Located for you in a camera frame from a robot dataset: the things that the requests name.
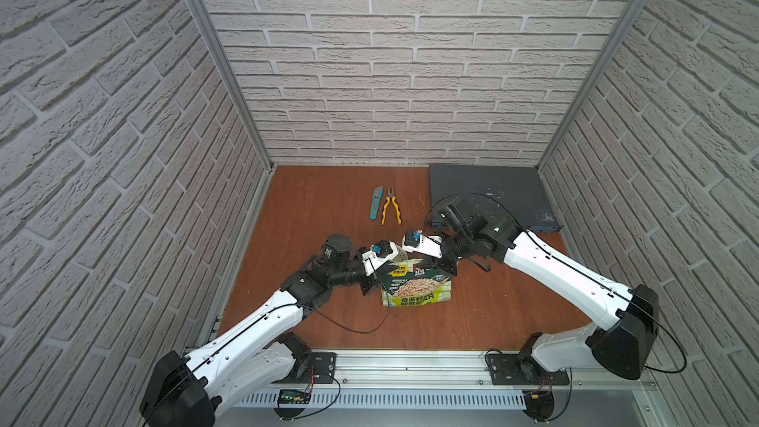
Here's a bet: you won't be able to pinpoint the green oats bag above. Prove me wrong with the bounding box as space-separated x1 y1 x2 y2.
381 259 452 308

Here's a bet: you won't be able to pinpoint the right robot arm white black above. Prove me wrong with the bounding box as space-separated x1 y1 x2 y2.
439 199 665 381

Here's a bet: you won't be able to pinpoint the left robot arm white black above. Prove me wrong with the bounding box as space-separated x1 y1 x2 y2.
140 234 399 426

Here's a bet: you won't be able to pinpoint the teal utility knife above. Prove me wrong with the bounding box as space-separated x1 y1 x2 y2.
370 186 383 221

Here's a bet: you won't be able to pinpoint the left green circuit board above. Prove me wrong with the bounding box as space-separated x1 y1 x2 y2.
277 389 312 406

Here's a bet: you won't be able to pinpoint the right black round connector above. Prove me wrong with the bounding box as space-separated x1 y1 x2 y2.
523 391 555 423

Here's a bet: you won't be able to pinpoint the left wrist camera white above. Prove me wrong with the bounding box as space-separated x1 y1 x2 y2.
361 240 399 277

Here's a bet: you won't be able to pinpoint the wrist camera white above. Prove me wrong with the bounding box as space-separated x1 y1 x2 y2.
402 231 443 259
361 240 399 277

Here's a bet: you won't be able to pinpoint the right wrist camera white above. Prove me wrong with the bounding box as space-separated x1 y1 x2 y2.
402 231 443 259

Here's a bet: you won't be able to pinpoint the yellow handled pliers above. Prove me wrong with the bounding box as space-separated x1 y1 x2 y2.
380 186 402 227

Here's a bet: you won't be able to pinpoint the dark grey network switch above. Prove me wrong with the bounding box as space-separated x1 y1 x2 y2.
428 164 561 233

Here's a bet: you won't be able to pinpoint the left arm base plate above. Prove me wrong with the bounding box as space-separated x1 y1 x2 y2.
282 351 337 385

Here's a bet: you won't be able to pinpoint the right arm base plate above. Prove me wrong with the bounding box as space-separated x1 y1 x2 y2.
484 350 570 387

